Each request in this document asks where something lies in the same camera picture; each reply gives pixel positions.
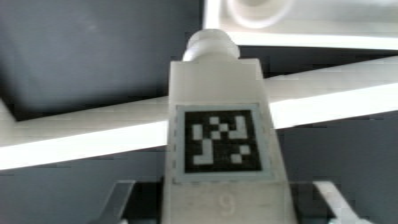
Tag white table leg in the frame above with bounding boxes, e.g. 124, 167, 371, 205
161, 29, 296, 224

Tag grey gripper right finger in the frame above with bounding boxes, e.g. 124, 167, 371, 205
312, 181, 371, 224

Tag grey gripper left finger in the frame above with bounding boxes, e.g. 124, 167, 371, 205
94, 180, 135, 224

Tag white square tabletop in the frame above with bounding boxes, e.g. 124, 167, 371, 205
202, 0, 398, 50

